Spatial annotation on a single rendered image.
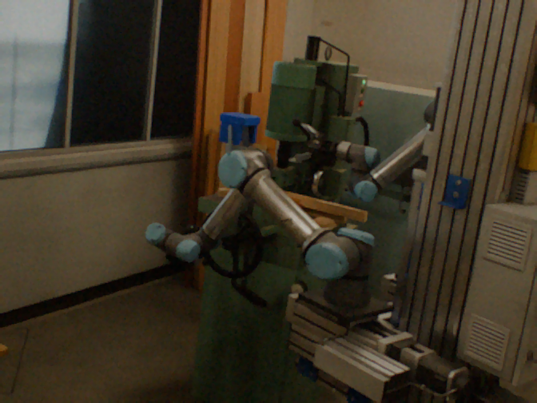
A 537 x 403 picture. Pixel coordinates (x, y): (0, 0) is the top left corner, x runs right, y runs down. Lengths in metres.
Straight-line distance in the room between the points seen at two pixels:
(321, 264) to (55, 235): 2.10
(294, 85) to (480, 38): 0.97
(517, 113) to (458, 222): 0.36
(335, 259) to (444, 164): 0.44
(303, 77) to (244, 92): 1.82
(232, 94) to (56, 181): 1.36
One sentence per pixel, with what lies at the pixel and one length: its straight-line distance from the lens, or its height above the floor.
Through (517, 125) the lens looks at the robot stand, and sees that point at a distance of 2.21.
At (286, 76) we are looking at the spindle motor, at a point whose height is 1.45.
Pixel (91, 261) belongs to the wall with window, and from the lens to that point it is 4.26.
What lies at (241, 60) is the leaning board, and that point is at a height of 1.41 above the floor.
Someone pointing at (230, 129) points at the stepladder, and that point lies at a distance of 3.91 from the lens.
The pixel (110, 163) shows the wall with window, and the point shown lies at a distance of 4.16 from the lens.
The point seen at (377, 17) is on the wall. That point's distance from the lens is 5.42.
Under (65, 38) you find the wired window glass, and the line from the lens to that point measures 3.94.
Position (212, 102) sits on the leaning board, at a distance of 4.50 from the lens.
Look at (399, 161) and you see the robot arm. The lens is 2.62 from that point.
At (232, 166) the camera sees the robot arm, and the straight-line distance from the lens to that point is 2.33.
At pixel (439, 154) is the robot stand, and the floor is 1.32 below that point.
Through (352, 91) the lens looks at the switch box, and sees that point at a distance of 3.25.
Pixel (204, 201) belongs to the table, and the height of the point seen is 0.89.
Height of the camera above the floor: 1.64
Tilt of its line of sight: 13 degrees down
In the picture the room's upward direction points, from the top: 7 degrees clockwise
